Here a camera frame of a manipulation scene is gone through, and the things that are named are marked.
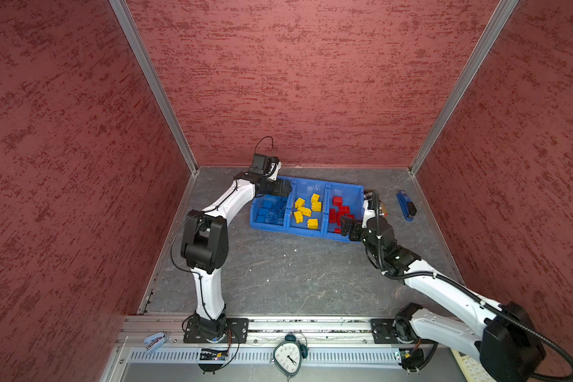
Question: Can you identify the red lego brick long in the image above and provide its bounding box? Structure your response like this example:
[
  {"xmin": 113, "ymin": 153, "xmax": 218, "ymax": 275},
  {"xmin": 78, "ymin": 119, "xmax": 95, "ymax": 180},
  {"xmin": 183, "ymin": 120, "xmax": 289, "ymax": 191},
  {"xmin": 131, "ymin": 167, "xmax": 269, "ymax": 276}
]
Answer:
[{"xmin": 329, "ymin": 209, "xmax": 342, "ymax": 225}]

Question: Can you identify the yellow lego brick pile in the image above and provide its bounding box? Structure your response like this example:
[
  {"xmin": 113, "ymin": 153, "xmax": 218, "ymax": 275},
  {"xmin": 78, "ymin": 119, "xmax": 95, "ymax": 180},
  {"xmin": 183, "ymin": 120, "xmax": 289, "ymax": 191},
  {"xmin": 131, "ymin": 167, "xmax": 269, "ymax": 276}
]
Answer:
[{"xmin": 311, "ymin": 201, "xmax": 322, "ymax": 213}]

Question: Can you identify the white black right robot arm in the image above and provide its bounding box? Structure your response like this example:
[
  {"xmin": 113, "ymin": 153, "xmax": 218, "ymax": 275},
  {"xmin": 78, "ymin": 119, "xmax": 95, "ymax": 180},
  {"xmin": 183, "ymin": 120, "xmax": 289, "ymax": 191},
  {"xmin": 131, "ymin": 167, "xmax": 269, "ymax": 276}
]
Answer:
[{"xmin": 341, "ymin": 216, "xmax": 573, "ymax": 381}]

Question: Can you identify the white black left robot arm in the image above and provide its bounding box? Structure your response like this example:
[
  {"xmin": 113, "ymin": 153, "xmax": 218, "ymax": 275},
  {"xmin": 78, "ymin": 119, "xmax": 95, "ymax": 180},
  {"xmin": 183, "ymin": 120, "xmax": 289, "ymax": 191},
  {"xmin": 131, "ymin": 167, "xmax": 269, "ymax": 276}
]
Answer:
[{"xmin": 178, "ymin": 172, "xmax": 292, "ymax": 342}]

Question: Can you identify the blue left plastic bin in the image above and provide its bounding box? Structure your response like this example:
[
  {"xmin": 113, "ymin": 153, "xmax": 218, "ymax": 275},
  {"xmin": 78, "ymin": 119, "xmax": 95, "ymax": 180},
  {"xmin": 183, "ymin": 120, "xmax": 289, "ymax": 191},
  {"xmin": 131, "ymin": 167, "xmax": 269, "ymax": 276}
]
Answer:
[{"xmin": 249, "ymin": 194, "xmax": 291, "ymax": 232}]

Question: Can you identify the blue plastic bin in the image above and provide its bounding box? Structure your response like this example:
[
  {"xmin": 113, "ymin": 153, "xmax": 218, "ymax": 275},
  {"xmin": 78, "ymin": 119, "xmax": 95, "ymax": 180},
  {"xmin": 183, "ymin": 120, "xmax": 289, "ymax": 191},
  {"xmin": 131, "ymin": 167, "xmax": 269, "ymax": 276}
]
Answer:
[
  {"xmin": 286, "ymin": 178, "xmax": 329, "ymax": 237},
  {"xmin": 249, "ymin": 194, "xmax": 291, "ymax": 232},
  {"xmin": 322, "ymin": 182, "xmax": 364, "ymax": 242}
]

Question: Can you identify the blue right plastic bin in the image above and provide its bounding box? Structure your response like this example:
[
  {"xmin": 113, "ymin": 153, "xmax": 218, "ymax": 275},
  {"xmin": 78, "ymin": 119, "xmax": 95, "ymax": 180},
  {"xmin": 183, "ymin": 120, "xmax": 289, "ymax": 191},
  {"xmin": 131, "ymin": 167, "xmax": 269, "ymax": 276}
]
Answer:
[{"xmin": 322, "ymin": 182, "xmax": 364, "ymax": 242}]

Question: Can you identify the blue middle plastic bin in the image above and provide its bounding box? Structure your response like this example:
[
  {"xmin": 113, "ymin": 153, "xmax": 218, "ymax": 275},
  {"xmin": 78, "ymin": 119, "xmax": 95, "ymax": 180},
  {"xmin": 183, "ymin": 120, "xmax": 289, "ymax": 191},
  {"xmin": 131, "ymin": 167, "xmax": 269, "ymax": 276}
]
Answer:
[{"xmin": 286, "ymin": 178, "xmax": 329, "ymax": 237}]

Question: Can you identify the plaid glasses case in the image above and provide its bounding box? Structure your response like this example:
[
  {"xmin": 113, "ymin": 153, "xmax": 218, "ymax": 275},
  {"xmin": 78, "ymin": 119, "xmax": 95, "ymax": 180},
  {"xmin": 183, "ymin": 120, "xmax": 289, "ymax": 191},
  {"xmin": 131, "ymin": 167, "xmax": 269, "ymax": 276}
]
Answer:
[{"xmin": 377, "ymin": 201, "xmax": 388, "ymax": 217}]

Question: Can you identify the blue stapler on table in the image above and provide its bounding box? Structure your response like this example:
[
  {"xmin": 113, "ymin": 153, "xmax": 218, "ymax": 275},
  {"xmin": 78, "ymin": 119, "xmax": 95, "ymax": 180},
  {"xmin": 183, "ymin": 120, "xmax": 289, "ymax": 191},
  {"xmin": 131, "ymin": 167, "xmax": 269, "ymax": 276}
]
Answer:
[{"xmin": 396, "ymin": 190, "xmax": 417, "ymax": 221}]

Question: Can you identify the white alarm clock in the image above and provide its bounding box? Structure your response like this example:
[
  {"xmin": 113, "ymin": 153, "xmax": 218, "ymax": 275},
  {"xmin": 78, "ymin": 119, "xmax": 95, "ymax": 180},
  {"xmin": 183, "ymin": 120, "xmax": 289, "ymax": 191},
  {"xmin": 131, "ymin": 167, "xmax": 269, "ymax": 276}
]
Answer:
[{"xmin": 271, "ymin": 333, "xmax": 309, "ymax": 381}]

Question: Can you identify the yellow calculator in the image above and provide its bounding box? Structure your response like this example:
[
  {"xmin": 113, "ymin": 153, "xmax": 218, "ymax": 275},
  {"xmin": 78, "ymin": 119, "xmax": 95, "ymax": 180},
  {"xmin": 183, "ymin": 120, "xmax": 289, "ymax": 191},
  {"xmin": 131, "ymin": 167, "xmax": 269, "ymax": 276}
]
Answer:
[{"xmin": 451, "ymin": 349, "xmax": 495, "ymax": 382}]

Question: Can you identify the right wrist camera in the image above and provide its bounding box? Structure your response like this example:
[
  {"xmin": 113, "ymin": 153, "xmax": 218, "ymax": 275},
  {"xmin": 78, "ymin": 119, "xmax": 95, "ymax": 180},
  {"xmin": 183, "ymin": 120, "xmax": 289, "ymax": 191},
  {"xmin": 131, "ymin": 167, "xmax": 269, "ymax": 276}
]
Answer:
[{"xmin": 362, "ymin": 190, "xmax": 394, "ymax": 235}]

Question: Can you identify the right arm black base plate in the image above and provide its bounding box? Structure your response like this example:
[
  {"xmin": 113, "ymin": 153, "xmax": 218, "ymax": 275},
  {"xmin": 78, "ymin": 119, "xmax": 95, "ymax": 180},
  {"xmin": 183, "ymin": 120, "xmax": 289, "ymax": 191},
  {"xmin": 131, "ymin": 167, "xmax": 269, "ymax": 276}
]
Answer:
[{"xmin": 370, "ymin": 317, "xmax": 434, "ymax": 348}]

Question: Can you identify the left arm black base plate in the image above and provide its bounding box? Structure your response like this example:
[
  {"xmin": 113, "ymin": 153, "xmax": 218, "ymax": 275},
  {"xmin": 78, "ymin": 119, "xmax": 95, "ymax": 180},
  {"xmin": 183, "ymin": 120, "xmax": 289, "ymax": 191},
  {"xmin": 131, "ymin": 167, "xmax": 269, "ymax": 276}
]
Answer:
[{"xmin": 183, "ymin": 315, "xmax": 250, "ymax": 345}]

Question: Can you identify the left aluminium corner post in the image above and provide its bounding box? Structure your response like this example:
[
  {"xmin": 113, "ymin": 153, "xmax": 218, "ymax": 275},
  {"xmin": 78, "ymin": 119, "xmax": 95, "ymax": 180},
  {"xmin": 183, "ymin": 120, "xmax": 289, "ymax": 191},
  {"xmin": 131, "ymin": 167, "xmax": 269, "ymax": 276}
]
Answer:
[{"xmin": 109, "ymin": 0, "xmax": 199, "ymax": 176}]

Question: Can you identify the aluminium corner post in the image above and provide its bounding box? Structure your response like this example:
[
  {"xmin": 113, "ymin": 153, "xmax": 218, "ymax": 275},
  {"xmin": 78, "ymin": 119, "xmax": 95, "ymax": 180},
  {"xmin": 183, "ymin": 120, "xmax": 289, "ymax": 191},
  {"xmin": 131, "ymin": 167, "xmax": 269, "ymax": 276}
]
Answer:
[
  {"xmin": 408, "ymin": 0, "xmax": 519, "ymax": 177},
  {"xmin": 109, "ymin": 0, "xmax": 199, "ymax": 176}
]

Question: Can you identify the blue stapler on rail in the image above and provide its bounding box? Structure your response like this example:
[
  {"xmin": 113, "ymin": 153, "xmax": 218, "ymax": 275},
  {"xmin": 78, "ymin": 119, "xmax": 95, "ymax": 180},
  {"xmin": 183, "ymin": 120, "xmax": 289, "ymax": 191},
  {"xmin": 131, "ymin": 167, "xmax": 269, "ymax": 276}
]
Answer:
[{"xmin": 143, "ymin": 332, "xmax": 168, "ymax": 353}]

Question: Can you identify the aluminium front rail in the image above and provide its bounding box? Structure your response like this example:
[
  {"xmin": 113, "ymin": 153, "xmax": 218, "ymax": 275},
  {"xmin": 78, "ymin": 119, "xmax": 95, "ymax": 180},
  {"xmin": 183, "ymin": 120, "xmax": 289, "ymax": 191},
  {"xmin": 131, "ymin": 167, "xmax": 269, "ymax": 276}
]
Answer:
[{"xmin": 101, "ymin": 314, "xmax": 416, "ymax": 381}]

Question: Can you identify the right aluminium corner post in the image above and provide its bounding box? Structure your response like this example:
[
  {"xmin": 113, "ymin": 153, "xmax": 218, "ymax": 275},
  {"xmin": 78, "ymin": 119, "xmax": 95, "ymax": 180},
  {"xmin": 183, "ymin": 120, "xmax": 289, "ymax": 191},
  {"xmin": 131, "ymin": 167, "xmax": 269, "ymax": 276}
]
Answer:
[{"xmin": 408, "ymin": 0, "xmax": 519, "ymax": 177}]

